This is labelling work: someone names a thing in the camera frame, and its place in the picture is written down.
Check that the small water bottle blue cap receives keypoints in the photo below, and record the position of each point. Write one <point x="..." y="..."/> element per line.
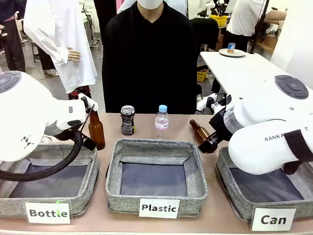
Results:
<point x="161" y="122"/>

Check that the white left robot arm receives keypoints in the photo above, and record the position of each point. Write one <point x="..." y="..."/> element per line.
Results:
<point x="24" y="110"/>

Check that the beige mannequin hand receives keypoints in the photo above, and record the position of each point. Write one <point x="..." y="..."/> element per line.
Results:
<point x="74" y="55"/>

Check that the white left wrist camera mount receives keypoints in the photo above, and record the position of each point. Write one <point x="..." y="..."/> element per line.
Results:
<point x="91" y="102"/>

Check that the person in white shirt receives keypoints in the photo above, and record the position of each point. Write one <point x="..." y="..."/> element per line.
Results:
<point x="244" y="22"/>

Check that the white round plate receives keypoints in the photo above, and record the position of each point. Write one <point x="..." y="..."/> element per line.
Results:
<point x="223" y="53"/>

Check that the crushed black drink can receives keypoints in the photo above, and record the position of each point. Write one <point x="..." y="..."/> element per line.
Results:
<point x="127" y="122"/>

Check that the mannequin in white shirt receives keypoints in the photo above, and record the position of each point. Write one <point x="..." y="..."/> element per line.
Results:
<point x="53" y="29"/>

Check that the white face mask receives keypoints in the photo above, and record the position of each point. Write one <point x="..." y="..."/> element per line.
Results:
<point x="149" y="4"/>

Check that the white Bottle label card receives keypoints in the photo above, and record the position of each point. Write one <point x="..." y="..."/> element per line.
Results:
<point x="47" y="213"/>

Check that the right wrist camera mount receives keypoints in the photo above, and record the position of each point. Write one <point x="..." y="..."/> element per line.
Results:
<point x="210" y="102"/>

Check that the white partition board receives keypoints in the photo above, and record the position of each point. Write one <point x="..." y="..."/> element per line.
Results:
<point x="293" y="36"/>

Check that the white Can label card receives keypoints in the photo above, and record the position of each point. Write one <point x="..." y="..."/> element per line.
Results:
<point x="273" y="219"/>

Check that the white Plastic label card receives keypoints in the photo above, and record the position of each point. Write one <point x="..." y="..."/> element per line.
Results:
<point x="159" y="208"/>

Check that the cardboard box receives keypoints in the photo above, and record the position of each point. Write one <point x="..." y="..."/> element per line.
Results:
<point x="271" y="42"/>

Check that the person in black sweater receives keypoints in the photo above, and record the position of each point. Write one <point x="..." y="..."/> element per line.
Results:
<point x="149" y="61"/>

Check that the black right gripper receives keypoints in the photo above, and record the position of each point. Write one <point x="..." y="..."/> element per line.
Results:
<point x="221" y="127"/>

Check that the person in dark clothes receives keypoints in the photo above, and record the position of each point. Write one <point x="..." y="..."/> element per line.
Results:
<point x="11" y="36"/>

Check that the yellow plastic crate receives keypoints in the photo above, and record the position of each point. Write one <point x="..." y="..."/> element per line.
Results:
<point x="218" y="20"/>

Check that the blue printed tin can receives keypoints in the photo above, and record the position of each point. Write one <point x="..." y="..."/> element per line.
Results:
<point x="231" y="48"/>

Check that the brown glass beer bottle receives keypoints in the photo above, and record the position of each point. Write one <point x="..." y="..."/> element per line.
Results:
<point x="199" y="131"/>
<point x="96" y="132"/>

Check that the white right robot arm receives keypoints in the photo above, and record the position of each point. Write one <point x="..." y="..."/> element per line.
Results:
<point x="256" y="147"/>

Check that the grey fabric basket labelled Bottle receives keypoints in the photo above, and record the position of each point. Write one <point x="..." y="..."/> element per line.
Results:
<point x="14" y="206"/>

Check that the grey fabric basket labelled Plastic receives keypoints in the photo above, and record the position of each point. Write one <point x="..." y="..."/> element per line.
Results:
<point x="122" y="203"/>

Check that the black tripod pole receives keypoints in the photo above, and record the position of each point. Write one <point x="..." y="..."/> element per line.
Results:
<point x="259" y="27"/>

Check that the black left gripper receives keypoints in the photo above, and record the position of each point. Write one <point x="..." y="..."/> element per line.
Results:
<point x="89" y="143"/>

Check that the grey fabric basket labelled Can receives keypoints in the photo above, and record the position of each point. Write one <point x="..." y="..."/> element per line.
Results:
<point x="242" y="205"/>

